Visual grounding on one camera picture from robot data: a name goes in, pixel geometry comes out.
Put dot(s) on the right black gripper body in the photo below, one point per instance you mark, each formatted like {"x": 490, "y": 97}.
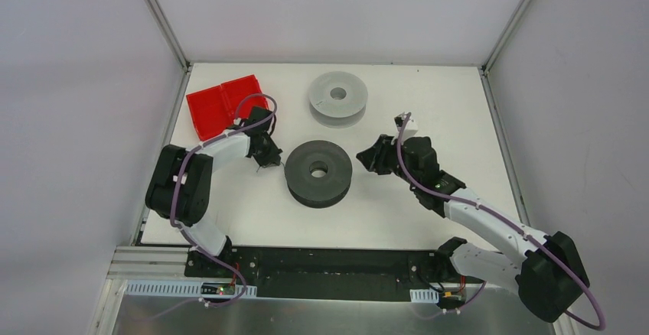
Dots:
{"x": 387, "y": 151}

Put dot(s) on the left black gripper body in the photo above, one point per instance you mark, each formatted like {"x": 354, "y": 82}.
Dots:
{"x": 269, "y": 152}

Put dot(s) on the dark grey spool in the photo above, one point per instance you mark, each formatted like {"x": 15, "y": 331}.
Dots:
{"x": 318, "y": 174}

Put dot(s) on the white perforated spool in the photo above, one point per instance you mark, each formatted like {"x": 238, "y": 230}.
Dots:
{"x": 337, "y": 99}

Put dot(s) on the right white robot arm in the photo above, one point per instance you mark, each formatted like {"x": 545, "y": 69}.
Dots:
{"x": 545, "y": 271}

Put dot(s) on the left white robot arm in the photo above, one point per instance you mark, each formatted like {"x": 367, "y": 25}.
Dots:
{"x": 179, "y": 190}

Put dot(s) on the red plastic bin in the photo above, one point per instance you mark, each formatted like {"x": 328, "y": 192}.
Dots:
{"x": 213, "y": 109}

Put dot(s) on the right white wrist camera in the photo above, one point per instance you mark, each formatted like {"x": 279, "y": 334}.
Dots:
{"x": 406, "y": 125}

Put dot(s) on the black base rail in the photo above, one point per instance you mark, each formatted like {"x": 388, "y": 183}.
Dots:
{"x": 338, "y": 274}

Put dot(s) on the right white cable duct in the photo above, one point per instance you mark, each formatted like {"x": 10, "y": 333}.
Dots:
{"x": 428, "y": 296}

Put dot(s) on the white cable duct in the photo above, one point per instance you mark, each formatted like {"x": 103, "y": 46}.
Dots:
{"x": 428, "y": 296}
{"x": 188, "y": 289}

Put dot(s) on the left white cable duct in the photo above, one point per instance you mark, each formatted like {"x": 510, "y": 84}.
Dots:
{"x": 188, "y": 289}

